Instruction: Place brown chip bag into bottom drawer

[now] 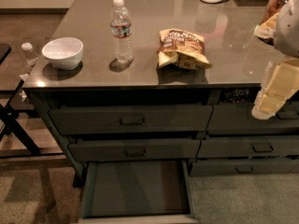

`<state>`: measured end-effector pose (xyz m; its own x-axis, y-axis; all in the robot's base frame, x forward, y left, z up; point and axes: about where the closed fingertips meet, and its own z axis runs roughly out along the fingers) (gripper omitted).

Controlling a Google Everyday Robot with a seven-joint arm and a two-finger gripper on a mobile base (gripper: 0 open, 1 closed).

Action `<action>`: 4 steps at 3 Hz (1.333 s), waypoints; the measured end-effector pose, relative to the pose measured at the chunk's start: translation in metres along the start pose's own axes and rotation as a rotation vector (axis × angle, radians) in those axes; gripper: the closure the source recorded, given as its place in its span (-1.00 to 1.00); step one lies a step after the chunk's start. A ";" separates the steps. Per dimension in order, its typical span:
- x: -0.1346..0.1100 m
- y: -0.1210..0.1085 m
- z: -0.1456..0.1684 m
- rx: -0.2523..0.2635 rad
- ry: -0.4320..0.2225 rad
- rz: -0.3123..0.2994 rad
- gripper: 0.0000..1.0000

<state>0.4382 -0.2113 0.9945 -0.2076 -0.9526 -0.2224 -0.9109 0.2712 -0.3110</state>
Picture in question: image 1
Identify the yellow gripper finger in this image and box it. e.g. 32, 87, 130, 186
264, 58, 299, 99
251, 93, 285, 119

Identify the brown chip bag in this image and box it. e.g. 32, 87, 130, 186
157, 28, 212, 70

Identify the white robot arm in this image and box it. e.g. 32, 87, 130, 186
251, 0, 299, 119

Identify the dark snack bag in drawer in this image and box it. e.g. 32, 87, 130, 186
221, 88, 257, 104

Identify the middle right drawer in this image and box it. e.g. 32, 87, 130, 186
197, 135, 299, 159

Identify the bottom right drawer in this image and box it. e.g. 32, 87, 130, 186
190, 159, 299, 176

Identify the open bottom left drawer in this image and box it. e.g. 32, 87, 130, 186
78, 160, 201, 224

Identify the middle left drawer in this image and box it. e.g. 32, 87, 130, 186
68, 138, 200, 161

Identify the top left drawer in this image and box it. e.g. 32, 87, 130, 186
49, 105, 212, 134

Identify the clear snack jar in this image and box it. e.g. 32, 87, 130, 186
260, 0, 299, 45

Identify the clear plastic water bottle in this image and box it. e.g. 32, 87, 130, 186
110, 0, 134, 63

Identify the white ceramic bowl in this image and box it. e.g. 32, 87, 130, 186
42, 37, 84, 70

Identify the small bottle on side table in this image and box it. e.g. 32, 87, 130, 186
21, 43, 39, 68

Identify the black side table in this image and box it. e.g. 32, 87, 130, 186
0, 42, 64, 159

